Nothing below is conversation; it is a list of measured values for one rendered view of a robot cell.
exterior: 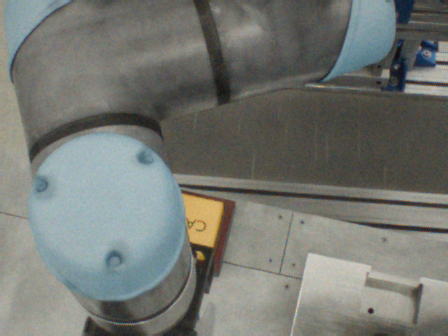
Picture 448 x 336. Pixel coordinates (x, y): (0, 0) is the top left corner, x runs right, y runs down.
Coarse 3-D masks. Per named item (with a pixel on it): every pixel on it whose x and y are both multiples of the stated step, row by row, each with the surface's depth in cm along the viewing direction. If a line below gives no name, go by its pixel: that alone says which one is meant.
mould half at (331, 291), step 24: (312, 264) 84; (336, 264) 84; (360, 264) 84; (312, 288) 83; (336, 288) 83; (360, 288) 83; (432, 288) 83; (312, 312) 83; (336, 312) 83; (360, 312) 82; (432, 312) 82
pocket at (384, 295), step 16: (368, 272) 84; (368, 288) 86; (384, 288) 86; (400, 288) 86; (416, 288) 85; (368, 304) 85; (384, 304) 85; (400, 304) 85; (416, 304) 85; (400, 320) 85; (416, 320) 83
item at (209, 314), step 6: (210, 306) 72; (204, 312) 72; (210, 312) 72; (204, 318) 71; (210, 318) 72; (198, 324) 69; (204, 324) 71; (210, 324) 73; (198, 330) 70; (204, 330) 71; (210, 330) 73
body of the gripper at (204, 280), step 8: (192, 248) 65; (200, 248) 65; (208, 248) 65; (208, 256) 64; (208, 264) 64; (208, 272) 65; (200, 280) 64; (208, 280) 68; (200, 288) 64; (208, 288) 67; (200, 296) 63; (192, 304) 63; (200, 304) 64; (184, 312) 57; (192, 312) 63; (184, 320) 63; (192, 320) 63; (168, 328) 57; (176, 328) 63; (184, 328) 63; (192, 328) 63
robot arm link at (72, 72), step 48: (48, 0) 50; (96, 0) 50; (144, 0) 50; (192, 0) 50; (48, 48) 49; (96, 48) 49; (144, 48) 49; (192, 48) 49; (48, 96) 48; (96, 96) 48; (144, 96) 50; (192, 96) 50; (48, 144) 47
